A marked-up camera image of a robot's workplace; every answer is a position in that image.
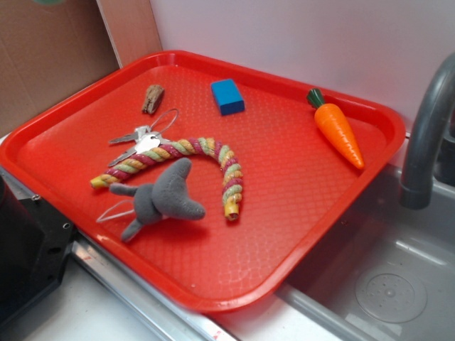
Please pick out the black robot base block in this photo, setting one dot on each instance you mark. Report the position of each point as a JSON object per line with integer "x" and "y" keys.
{"x": 35, "y": 243}

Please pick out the red plastic tray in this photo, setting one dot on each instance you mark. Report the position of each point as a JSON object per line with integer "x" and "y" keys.
{"x": 296, "y": 185}

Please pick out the grey plush elephant toy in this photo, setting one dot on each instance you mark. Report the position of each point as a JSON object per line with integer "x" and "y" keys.
{"x": 167, "y": 197}

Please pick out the orange toy carrot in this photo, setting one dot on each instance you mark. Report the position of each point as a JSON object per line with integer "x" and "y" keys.
{"x": 335, "y": 127}

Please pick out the grey toy faucet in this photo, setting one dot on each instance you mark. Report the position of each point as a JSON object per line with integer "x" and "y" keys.
{"x": 430, "y": 150}

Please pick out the green rubber ball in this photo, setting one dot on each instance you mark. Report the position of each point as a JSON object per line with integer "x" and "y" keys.
{"x": 49, "y": 2}

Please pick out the blue wooden block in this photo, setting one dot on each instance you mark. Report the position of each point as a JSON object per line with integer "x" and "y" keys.
{"x": 227, "y": 97}

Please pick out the brown wood piece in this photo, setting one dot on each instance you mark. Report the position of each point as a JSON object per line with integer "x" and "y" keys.
{"x": 153, "y": 97}

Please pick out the grey plastic sink basin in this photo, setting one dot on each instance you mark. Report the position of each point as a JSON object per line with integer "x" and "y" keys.
{"x": 382, "y": 272}

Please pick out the brown cardboard panel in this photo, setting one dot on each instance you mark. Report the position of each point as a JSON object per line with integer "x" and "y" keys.
{"x": 48, "y": 53}

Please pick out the silver keys on ring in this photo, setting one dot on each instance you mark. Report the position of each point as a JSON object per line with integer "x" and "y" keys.
{"x": 145, "y": 137}

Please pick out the multicoloured twisted rope toy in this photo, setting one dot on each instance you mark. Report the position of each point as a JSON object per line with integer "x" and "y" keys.
{"x": 158, "y": 152}

